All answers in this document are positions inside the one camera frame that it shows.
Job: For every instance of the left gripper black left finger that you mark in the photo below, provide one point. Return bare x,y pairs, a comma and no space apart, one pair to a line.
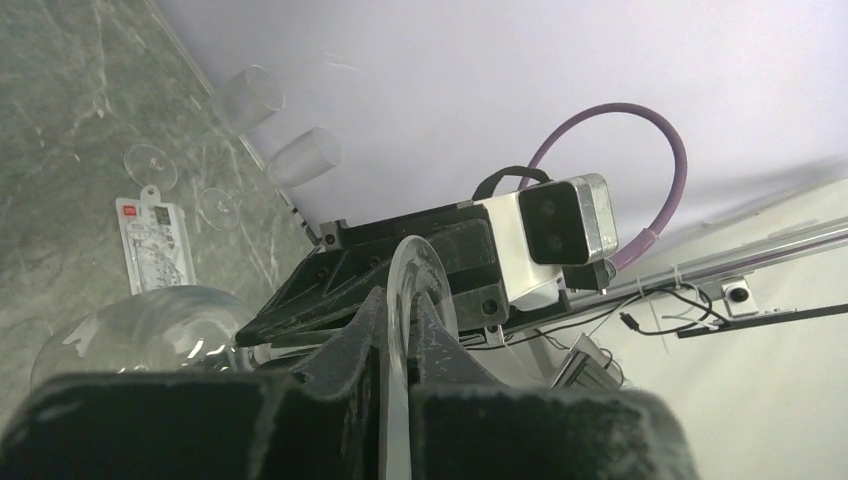
317,420

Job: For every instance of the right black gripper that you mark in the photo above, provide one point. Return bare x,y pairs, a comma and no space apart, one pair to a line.
473,259

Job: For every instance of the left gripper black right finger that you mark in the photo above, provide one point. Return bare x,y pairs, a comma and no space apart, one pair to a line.
466,424

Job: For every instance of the clear wine glass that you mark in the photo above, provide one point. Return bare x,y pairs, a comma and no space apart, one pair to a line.
191,329

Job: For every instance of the white packaged ruler card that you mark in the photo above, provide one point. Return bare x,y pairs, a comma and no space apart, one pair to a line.
155,242

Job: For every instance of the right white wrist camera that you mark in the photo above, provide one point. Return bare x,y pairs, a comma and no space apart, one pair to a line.
549,233

